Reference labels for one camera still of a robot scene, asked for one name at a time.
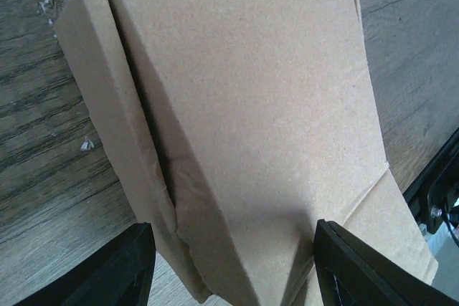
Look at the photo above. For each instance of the brown cardboard box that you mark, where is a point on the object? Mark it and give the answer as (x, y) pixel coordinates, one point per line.
(233, 126)

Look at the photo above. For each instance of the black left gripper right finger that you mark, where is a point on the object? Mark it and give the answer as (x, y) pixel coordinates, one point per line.
(350, 272)

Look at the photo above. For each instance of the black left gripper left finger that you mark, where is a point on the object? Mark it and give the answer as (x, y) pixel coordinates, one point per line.
(119, 273)

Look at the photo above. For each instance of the black front mounting rail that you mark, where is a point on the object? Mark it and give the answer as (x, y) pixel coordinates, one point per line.
(432, 195)

